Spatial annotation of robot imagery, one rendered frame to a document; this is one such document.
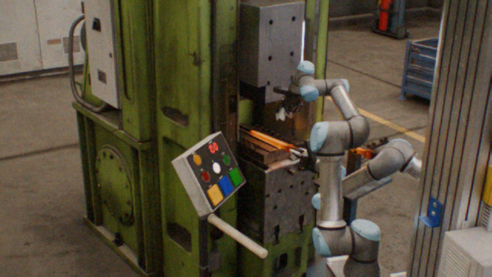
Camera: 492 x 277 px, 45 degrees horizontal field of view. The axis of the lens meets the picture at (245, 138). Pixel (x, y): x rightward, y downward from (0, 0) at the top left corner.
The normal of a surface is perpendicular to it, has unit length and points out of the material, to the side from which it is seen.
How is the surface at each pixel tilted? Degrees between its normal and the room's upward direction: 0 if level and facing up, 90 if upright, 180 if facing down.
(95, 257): 0
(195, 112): 89
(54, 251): 0
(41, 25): 90
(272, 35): 90
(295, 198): 90
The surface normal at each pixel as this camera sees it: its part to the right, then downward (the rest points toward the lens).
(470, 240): 0.01, -0.92
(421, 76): -0.80, 0.22
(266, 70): 0.63, 0.31
